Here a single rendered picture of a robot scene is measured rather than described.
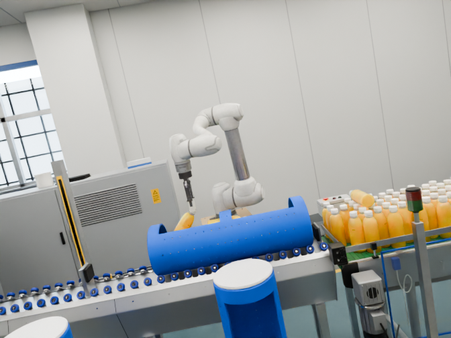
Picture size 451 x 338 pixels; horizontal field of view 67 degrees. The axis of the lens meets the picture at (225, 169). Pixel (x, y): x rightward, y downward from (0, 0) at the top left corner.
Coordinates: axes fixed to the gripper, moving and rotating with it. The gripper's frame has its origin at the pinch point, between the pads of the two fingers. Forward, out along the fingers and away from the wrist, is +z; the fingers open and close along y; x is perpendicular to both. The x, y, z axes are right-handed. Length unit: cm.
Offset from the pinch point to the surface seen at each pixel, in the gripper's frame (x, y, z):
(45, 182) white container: -158, -145, -21
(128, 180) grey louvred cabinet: -74, -138, -7
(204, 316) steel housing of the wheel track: -5, 14, 60
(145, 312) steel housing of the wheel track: -35, 18, 49
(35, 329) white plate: -68, 58, 26
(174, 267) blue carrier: -14.4, 16.6, 27.8
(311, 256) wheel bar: 59, 16, 37
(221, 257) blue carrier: 11.8, 16.9, 27.4
